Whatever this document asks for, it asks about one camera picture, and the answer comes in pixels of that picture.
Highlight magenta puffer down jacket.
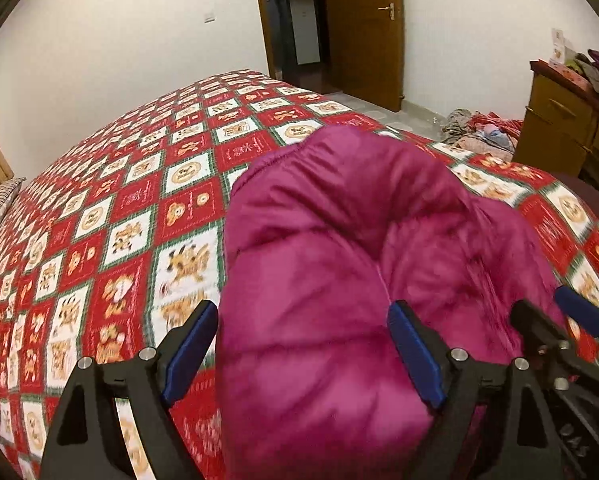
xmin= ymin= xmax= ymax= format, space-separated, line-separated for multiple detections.
xmin=216 ymin=126 xmax=560 ymax=479

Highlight pile of clothes on floor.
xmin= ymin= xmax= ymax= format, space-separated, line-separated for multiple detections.
xmin=441 ymin=108 xmax=524 ymax=162

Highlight clothes on dresser top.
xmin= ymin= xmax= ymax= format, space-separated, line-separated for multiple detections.
xmin=549 ymin=28 xmax=599 ymax=96

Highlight red patchwork teddy bedspread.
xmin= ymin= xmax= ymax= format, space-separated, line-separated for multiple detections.
xmin=0 ymin=70 xmax=599 ymax=479

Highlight brown wooden dresser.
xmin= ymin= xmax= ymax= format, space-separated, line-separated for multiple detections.
xmin=513 ymin=60 xmax=599 ymax=191

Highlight brown wooden door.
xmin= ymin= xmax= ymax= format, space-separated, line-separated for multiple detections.
xmin=325 ymin=0 xmax=405 ymax=112

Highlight metal door handle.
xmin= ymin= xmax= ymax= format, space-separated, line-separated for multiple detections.
xmin=377 ymin=2 xmax=396 ymax=21

